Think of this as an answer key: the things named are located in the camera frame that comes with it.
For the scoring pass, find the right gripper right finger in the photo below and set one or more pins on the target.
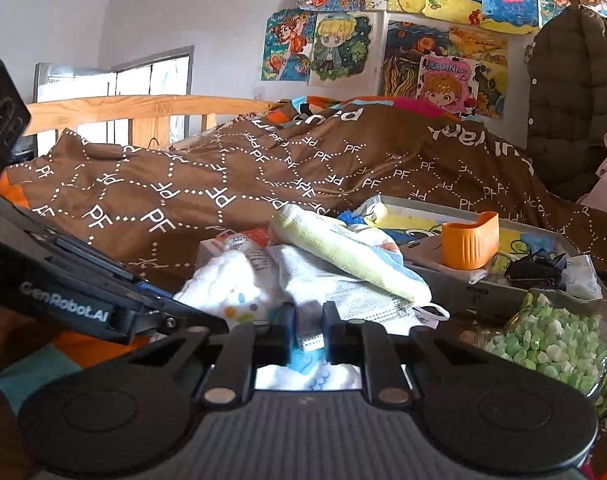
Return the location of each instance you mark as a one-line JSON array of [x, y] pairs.
[[378, 356]]

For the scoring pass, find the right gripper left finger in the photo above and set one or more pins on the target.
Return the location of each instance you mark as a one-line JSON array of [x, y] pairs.
[[234, 358]]

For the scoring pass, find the yellow-green towel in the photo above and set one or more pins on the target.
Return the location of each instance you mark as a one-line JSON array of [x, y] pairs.
[[359, 250]]

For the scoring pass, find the orange silicone cup sleeve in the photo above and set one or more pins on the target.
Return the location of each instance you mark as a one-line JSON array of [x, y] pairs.
[[470, 246]]

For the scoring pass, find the white quilted baby towel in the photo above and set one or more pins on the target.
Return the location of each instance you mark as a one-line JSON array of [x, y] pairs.
[[242, 286]]

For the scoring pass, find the white red small box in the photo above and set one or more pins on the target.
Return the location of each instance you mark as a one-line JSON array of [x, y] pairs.
[[238, 242]]

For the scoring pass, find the brown PF patterned blanket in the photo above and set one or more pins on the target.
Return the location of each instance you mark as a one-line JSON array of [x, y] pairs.
[[150, 209]]

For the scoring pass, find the grey tray with cartoon picture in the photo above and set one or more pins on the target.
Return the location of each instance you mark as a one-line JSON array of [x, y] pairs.
[[416, 228]]

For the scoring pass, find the black crumpled cloth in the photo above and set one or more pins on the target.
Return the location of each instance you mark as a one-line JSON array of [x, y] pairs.
[[538, 270]]

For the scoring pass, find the glass jar of green stars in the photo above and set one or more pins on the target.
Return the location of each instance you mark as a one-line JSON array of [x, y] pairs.
[[558, 337]]

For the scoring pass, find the wet wipes packet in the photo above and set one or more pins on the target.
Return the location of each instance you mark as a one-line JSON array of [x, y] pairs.
[[579, 278]]

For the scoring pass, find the pink framed girl drawing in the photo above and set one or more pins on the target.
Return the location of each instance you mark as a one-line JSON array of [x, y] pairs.
[[449, 83]]

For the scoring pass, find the blond boy drawing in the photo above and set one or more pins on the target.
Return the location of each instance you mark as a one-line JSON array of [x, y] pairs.
[[344, 51]]

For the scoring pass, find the brown quilted jacket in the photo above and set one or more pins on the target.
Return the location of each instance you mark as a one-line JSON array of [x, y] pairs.
[[567, 116]]

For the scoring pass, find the wooden bed frame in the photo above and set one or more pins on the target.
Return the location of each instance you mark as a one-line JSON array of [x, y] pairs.
[[58, 115]]

